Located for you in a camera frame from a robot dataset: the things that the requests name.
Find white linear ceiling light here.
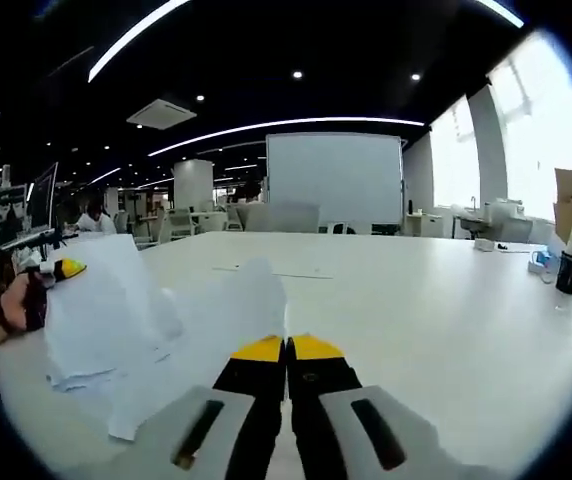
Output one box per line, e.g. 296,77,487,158
87,0,192,84
475,0,525,29
148,117,426,158

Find blue tissue box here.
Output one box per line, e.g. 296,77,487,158
526,248,561,275

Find steel sink counter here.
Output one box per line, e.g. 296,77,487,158
458,197,535,242

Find frosted divider panel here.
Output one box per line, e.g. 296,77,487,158
238,202,323,234

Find bright window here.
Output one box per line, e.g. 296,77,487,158
430,29,572,239

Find square ceiling air vent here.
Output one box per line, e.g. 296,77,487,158
126,97,199,131

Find white cabinet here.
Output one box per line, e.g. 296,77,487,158
405,212,443,238

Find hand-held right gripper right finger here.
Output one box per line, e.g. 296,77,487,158
287,333,512,480

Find black bottle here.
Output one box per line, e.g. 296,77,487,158
555,249,572,296

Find person's left hand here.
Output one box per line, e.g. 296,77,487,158
0,272,37,337

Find small white floor unit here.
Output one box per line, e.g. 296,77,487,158
319,221,358,236

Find round ceiling downlights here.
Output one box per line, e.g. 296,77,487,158
0,69,422,154

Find stack of white printing papers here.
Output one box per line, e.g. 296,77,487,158
44,233,290,442

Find group of white office chairs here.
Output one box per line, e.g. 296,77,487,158
115,204,247,246

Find large white whiteboard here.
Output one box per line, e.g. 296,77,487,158
265,133,404,226

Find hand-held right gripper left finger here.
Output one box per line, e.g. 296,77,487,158
80,335,288,480

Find white square pillar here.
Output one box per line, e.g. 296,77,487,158
173,159,215,212

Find computer monitor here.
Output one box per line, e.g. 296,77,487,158
26,161,61,235

